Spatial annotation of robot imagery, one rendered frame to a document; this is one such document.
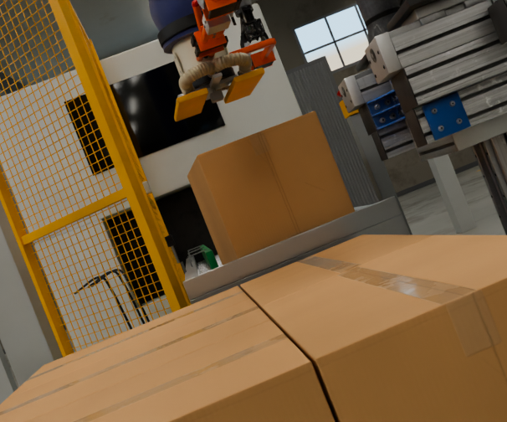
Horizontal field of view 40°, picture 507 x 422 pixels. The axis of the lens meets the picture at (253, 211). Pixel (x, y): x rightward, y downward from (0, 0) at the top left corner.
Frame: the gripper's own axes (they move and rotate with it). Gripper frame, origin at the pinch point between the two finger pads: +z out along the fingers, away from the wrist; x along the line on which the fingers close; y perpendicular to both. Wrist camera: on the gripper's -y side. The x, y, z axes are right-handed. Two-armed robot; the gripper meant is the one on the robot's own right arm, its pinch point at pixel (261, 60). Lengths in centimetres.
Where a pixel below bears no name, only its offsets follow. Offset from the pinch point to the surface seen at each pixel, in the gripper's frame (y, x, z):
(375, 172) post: -2, 27, 55
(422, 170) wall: -852, 412, 85
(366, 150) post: -1, 27, 46
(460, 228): -221, 151, 117
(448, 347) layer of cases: 176, -37, 77
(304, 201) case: 47, -16, 56
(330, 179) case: 47, -6, 52
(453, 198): -220, 154, 95
